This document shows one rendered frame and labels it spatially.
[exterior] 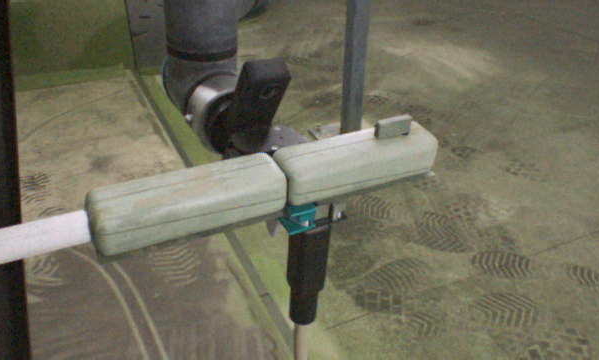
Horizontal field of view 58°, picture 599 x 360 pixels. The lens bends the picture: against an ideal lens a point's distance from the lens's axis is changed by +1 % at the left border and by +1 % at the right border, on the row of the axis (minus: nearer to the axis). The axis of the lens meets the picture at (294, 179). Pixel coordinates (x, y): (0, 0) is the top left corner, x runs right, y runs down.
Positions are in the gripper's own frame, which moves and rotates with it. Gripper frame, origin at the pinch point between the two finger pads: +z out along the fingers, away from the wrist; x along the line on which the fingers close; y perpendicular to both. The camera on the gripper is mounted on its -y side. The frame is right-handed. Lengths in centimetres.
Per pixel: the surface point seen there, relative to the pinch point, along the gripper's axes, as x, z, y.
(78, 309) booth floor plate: 21, -46, 51
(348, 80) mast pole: -62, -88, 33
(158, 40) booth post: -28, -169, 46
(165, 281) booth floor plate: 4, -46, 50
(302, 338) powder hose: -0.6, -0.6, 19.1
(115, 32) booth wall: -12, -170, 41
